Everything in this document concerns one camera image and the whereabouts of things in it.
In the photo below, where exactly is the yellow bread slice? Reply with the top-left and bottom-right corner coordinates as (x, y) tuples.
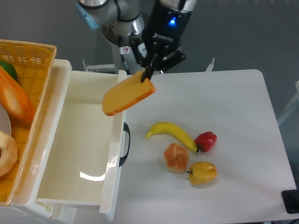
(102, 71), (156, 116)

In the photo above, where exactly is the beige bagel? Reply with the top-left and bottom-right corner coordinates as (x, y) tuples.
(0, 131), (18, 176)

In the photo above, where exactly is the white frame at right edge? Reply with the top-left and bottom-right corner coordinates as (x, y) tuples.
(277, 81), (299, 126)

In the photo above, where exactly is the white plate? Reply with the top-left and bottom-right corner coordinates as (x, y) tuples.
(0, 105), (12, 135)

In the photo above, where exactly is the yellow banana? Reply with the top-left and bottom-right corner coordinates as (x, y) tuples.
(145, 121), (199, 153)

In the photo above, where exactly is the yellow bell pepper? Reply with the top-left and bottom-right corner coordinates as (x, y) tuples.
(187, 161), (218, 185)

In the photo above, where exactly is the round knotted bread roll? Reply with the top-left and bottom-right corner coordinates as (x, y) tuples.
(163, 143), (189, 174)

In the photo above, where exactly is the yellow woven plastic basket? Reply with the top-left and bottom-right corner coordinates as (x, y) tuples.
(0, 39), (57, 206)

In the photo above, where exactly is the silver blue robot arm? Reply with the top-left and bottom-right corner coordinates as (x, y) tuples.
(76, 0), (196, 80)

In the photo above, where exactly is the green fruit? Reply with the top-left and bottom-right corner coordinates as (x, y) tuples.
(0, 60), (18, 82)

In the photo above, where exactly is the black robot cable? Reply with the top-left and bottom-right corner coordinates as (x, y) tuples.
(118, 35), (131, 75)

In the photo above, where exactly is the white drawer cabinet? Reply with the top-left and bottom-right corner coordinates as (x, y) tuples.
(0, 58), (78, 224)

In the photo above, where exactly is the black device at table edge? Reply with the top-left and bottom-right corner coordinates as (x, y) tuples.
(281, 189), (299, 214)

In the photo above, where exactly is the orange baguette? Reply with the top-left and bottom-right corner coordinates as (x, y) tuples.
(0, 67), (36, 123)

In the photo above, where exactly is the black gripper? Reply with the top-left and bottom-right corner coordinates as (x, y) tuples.
(129, 0), (186, 83)

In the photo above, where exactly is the red bell pepper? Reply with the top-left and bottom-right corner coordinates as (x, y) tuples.
(194, 132), (217, 153)

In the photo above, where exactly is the open white upper drawer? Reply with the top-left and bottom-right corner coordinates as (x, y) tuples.
(36, 71), (129, 224)

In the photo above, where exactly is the black drawer handle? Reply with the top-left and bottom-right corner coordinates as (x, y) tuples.
(119, 122), (131, 167)

